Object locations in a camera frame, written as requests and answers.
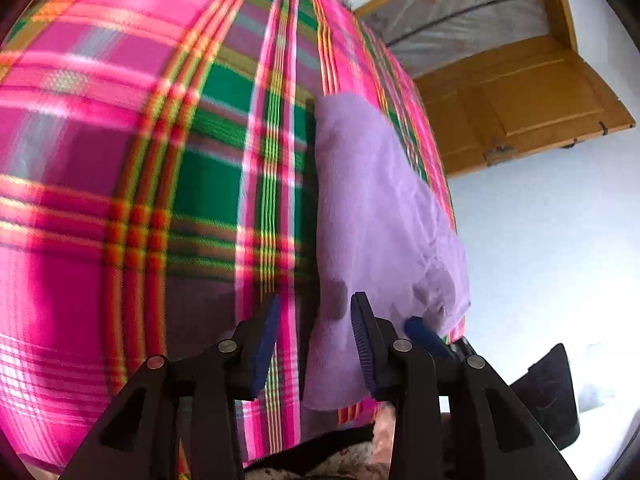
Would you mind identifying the translucent door curtain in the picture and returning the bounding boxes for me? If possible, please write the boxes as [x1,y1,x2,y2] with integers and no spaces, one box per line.
[360,0,552,79]

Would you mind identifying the metal door handle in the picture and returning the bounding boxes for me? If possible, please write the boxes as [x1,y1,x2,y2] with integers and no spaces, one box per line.
[484,137,516,166]

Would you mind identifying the purple fleece pants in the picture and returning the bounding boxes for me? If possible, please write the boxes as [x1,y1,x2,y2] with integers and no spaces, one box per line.
[302,92,472,413]

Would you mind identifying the wooden door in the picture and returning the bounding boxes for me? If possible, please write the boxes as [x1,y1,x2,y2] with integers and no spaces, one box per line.
[415,35,637,179]

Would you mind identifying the pink green plaid blanket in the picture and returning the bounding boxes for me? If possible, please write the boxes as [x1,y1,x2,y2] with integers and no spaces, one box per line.
[0,0,468,476]

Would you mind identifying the wooden door frame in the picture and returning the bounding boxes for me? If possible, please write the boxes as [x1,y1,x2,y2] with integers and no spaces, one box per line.
[352,0,579,53]

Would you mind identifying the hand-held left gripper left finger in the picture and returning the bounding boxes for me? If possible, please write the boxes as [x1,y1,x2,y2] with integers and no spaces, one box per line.
[60,292,281,480]

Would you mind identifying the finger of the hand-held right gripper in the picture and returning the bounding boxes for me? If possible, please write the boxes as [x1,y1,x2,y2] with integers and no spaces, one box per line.
[404,316,476,361]

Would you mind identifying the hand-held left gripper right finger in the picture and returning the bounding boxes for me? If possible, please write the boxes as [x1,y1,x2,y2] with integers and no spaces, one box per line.
[350,291,576,480]

